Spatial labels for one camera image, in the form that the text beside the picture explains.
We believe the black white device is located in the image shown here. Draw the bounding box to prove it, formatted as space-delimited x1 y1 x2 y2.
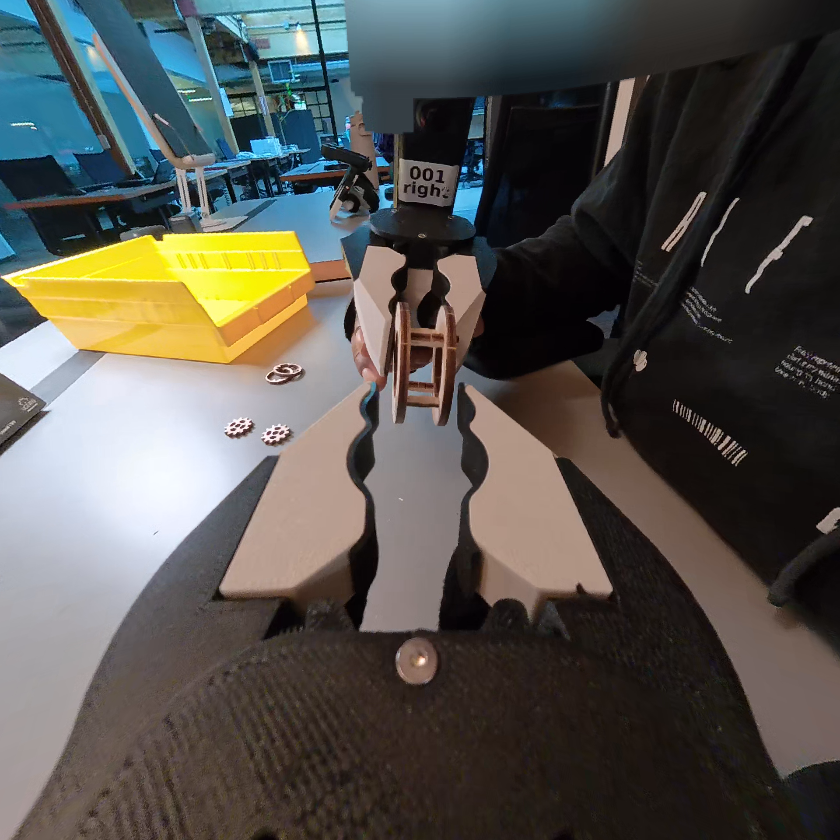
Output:
320 144 383 221

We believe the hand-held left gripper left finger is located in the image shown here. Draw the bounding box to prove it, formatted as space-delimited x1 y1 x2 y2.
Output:
218 381 382 605

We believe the person's left forearm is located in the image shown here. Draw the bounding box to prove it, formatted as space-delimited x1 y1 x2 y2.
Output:
781 758 840 840

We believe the wooden spool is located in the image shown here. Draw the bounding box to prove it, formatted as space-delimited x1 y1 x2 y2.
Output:
390 302 458 426

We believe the black screen on stand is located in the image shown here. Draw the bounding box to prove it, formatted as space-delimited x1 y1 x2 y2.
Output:
72 0 231 232

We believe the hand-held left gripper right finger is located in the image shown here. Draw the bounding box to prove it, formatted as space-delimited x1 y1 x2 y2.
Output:
456 382 616 623

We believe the person's black hoodie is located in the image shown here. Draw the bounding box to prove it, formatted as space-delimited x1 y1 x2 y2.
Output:
577 29 840 608

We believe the yellow plastic bin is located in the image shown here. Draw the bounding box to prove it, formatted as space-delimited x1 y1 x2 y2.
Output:
2 230 316 364

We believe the dark puzzle kit box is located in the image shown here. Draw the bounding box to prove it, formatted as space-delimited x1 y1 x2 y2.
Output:
0 373 47 454

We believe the person's right forearm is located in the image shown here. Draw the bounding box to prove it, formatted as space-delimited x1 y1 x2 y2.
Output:
459 223 651 382

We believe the background wooden desk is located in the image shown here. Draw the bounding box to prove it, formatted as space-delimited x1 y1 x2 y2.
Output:
3 167 227 253
279 157 395 194

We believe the person's right hand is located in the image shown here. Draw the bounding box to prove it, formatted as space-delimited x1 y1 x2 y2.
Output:
350 325 389 389

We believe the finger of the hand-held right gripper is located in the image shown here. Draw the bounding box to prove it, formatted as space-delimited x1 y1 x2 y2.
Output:
433 252 490 371
353 245 409 378

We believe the black office chair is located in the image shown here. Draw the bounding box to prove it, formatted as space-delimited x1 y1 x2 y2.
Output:
72 151 132 188
0 154 86 198

